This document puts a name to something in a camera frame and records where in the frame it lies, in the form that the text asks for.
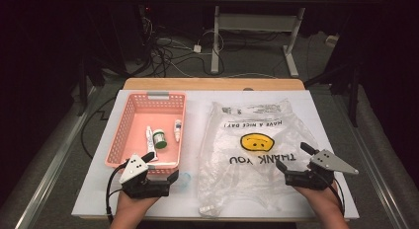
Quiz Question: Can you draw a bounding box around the metal rail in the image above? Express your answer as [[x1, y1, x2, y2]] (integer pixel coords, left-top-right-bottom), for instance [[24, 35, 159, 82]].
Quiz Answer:
[[329, 90, 409, 229], [14, 87, 100, 229]]

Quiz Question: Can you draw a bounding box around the right hand-held gripper cable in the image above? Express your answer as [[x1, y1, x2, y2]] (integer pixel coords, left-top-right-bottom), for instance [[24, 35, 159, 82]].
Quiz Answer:
[[324, 178, 346, 217]]

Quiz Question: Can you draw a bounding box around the white ointment tube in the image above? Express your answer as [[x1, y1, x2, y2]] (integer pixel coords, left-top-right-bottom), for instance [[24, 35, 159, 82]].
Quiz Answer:
[[145, 125, 158, 160]]

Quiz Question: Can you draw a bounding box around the white desk frame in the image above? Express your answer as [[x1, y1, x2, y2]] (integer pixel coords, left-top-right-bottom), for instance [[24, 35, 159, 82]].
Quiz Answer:
[[197, 0, 350, 78]]

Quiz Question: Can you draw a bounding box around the pink plastic basket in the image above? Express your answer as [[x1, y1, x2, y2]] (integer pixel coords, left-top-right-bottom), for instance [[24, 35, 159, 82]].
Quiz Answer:
[[104, 91, 188, 177]]

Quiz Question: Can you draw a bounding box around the small green-lidded jar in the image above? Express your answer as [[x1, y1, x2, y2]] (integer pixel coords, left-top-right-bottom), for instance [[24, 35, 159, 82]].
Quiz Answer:
[[152, 128, 168, 150]]

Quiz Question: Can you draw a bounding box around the black floor cable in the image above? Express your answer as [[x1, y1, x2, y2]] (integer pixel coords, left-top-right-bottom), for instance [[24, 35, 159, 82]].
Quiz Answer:
[[80, 95, 118, 159]]

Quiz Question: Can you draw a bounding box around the person's left hand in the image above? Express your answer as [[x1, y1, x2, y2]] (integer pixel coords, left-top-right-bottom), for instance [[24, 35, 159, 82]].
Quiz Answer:
[[115, 191, 159, 220]]

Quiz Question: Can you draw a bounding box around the left hand-held gripper cable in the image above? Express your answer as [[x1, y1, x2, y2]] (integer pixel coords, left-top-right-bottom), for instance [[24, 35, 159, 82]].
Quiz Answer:
[[105, 161, 130, 223]]

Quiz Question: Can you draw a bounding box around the white board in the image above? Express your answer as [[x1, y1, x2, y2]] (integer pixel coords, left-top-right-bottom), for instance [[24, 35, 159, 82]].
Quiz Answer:
[[71, 89, 360, 220]]

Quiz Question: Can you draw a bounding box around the tangle of floor cables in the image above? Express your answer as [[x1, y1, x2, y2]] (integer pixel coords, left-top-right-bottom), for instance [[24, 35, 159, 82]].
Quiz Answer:
[[137, 18, 228, 79]]

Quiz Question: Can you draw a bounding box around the black stand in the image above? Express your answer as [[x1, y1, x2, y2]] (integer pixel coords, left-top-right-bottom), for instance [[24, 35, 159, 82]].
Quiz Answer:
[[77, 54, 107, 116], [304, 57, 360, 128]]

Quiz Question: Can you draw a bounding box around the person's right hand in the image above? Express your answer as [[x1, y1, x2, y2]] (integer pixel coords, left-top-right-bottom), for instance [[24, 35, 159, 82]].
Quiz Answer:
[[293, 183, 344, 217]]

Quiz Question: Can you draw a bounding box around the small clear bluish ring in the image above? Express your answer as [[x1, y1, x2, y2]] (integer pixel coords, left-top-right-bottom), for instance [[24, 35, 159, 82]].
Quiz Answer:
[[179, 172, 193, 191]]

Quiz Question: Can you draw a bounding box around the clear plastic bag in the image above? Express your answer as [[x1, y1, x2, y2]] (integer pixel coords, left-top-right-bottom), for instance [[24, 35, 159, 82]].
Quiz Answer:
[[197, 99, 319, 218]]

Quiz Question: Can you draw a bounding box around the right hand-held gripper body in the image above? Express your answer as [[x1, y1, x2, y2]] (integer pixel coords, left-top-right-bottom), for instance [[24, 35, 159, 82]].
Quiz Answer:
[[285, 149, 360, 191]]

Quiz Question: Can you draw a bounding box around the hand-held gripper cable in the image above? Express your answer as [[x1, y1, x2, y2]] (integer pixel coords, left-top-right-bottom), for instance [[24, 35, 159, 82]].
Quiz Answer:
[[105, 161, 130, 223], [324, 178, 346, 217]]

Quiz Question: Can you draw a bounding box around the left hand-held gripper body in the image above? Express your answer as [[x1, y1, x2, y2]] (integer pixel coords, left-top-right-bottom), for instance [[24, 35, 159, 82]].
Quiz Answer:
[[119, 153, 171, 199]]

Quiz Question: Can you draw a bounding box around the wooden table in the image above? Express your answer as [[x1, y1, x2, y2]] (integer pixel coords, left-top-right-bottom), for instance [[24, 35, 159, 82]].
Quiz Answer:
[[123, 77, 306, 92]]

